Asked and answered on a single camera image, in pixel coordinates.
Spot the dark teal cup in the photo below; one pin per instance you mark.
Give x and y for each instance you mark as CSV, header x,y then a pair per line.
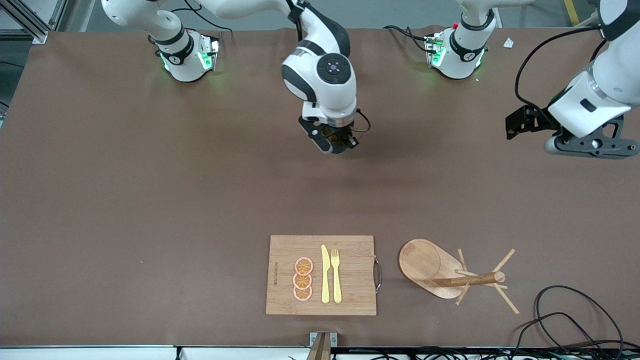
x,y
339,150

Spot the wooden cutting board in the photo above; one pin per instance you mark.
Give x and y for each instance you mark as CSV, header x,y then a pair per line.
x,y
350,280

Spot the aluminium frame profile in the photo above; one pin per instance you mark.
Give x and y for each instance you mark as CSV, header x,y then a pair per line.
x,y
37,32

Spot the yellow plastic fork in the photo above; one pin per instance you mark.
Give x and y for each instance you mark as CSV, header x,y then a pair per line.
x,y
337,285

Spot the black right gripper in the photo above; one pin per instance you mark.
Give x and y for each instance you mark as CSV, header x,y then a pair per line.
x,y
342,134

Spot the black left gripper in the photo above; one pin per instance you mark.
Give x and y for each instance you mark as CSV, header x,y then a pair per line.
x,y
541,121

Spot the orange slice toy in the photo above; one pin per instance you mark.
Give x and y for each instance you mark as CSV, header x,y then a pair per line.
x,y
302,281
302,294
303,266

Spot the wooden mug rack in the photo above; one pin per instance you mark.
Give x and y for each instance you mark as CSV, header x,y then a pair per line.
x,y
422,262

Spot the white paper scrap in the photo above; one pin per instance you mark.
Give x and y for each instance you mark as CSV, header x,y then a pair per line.
x,y
508,43

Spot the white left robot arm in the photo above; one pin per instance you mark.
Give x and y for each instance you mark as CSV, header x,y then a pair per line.
x,y
465,55

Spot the yellow plastic knife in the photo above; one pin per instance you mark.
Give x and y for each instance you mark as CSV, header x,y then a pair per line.
x,y
325,280

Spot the metal mount bracket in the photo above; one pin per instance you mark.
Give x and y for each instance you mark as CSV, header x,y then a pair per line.
x,y
322,345

